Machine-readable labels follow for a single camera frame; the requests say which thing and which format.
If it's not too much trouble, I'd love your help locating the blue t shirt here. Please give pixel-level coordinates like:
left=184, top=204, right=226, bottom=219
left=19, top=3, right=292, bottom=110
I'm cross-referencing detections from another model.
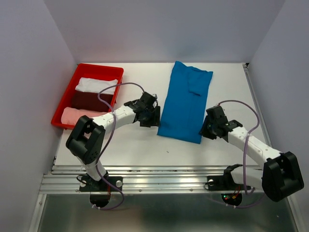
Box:
left=157, top=61, right=213, bottom=144

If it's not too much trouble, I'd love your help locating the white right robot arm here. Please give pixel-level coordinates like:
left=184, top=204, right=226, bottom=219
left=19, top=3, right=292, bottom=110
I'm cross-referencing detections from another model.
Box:
left=200, top=105, right=304, bottom=202

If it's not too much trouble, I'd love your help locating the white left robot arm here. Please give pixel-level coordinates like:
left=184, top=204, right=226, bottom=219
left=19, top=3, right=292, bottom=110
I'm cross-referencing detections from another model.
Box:
left=66, top=92, right=160, bottom=190

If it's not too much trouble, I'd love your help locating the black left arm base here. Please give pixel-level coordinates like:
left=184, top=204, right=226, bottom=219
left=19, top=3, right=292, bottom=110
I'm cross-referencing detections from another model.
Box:
left=76, top=174, right=123, bottom=192

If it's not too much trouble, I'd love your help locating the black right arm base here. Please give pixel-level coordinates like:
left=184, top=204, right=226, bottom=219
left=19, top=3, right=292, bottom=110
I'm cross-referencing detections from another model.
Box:
left=204, top=164, right=244, bottom=191

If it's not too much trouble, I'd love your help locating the white rolled t shirt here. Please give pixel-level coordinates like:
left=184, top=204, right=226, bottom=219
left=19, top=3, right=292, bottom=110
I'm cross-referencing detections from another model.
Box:
left=75, top=77, right=118, bottom=95

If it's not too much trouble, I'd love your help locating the maroon rolled t shirt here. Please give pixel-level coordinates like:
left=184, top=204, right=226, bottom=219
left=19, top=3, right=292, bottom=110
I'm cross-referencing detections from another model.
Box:
left=71, top=91, right=109, bottom=112

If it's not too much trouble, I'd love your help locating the red plastic tray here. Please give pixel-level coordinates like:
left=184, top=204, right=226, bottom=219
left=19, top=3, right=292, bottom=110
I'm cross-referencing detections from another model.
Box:
left=51, top=63, right=124, bottom=129

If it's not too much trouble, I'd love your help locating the pink rolled t shirt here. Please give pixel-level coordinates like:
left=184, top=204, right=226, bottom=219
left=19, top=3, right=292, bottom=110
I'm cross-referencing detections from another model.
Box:
left=61, top=107, right=106, bottom=126

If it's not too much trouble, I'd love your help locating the aluminium frame rail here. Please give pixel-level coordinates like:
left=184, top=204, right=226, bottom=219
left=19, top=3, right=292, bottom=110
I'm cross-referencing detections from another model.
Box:
left=38, top=165, right=295, bottom=194

